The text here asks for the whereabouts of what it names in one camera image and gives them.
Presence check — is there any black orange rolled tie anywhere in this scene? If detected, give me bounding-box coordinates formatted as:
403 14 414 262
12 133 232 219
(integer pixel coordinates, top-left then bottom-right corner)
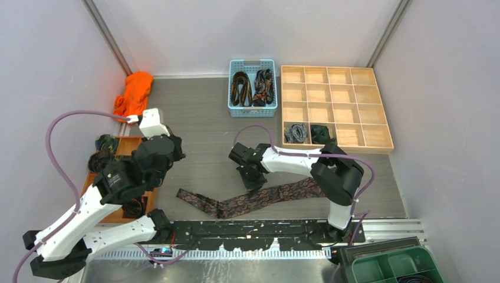
122 196 148 219

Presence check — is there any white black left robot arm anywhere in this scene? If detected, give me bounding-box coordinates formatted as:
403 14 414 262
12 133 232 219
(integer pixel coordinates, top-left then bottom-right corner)
22 108 184 280

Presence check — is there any dark framed box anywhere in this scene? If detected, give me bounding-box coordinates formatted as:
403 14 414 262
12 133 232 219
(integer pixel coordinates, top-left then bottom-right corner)
336 236 420 282

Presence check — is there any dark brown rolled tie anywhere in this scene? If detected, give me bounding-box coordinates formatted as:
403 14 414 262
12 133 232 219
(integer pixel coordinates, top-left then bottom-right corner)
87 151 113 174

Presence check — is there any blue yellow rolled tie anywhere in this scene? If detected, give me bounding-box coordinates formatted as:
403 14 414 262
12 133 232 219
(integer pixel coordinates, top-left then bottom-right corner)
95 134 119 154

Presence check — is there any green plastic bin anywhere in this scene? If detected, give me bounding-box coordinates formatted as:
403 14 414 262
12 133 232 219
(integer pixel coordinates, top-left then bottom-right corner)
346 246 445 282

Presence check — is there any brown paisley patterned tie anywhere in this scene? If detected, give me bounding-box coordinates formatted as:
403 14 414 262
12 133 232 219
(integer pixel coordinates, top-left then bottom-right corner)
176 177 325 219

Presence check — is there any light wooden compartment tray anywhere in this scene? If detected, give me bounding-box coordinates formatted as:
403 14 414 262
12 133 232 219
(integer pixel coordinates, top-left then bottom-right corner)
281 65 394 154

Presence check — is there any light blue plastic basket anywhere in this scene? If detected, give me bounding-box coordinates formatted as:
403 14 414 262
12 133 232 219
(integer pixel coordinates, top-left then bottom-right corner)
227 59 279 117

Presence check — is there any orange striped dark tie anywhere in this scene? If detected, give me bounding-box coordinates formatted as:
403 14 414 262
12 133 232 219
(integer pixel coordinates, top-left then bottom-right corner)
230 71 252 107

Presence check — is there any orange cloth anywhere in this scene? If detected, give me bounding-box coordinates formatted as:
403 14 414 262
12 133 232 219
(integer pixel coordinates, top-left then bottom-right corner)
113 71 153 124

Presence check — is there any dark green rolled tie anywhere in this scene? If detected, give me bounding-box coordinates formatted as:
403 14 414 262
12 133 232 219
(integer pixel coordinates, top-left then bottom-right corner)
310 124 337 144

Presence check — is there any perforated aluminium rail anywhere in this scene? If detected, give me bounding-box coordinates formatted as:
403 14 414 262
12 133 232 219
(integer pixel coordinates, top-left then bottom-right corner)
97 247 331 260

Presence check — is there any grey patterned rolled tie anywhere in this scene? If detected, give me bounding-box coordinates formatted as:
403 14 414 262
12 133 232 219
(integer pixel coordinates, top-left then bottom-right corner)
284 123 308 144

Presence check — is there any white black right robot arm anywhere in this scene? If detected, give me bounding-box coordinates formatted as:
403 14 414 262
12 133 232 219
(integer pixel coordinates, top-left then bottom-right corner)
229 142 364 242

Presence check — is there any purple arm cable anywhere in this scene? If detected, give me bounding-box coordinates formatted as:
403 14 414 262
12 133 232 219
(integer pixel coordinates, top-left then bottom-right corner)
233 124 377 283
11 110 196 283

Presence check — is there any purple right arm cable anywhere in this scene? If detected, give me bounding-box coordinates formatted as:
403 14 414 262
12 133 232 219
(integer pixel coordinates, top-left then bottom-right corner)
233 124 377 283

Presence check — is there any red floral dark tie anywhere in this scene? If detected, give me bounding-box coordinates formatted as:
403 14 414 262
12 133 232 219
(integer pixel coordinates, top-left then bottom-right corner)
252 68 275 107

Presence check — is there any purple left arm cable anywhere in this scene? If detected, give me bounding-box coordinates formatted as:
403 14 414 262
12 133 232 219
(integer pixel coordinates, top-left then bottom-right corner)
11 110 196 283

